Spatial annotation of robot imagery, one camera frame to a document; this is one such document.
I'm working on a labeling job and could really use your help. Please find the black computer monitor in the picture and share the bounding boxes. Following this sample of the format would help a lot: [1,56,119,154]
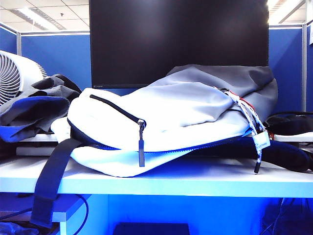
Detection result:
[88,0,270,89]

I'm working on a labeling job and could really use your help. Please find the dark cable bundle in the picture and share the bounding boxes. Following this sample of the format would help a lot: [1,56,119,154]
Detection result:
[265,197,313,235]

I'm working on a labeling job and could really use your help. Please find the white and gray backpack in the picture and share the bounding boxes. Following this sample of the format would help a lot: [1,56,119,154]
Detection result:
[30,64,313,230]

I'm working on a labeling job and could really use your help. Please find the white under-desk shelf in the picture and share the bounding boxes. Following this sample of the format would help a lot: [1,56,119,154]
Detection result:
[0,193,85,235]

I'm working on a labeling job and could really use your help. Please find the white desk fan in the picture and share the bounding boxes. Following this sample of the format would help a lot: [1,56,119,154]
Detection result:
[0,50,48,107]

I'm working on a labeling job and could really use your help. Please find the black bag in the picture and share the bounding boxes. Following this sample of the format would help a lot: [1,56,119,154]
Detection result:
[265,111,313,136]

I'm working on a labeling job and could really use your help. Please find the black cable under desk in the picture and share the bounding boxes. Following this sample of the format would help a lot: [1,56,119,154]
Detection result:
[73,194,89,235]

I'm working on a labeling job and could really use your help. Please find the black box under desk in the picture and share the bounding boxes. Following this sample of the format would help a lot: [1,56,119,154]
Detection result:
[113,222,190,235]

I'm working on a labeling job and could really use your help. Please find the long ceiling light panel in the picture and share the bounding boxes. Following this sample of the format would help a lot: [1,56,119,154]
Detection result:
[14,7,67,31]
[268,0,307,24]

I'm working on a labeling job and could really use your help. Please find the gray ribbed clothes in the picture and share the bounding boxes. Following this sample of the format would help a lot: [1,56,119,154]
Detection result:
[0,73,83,143]

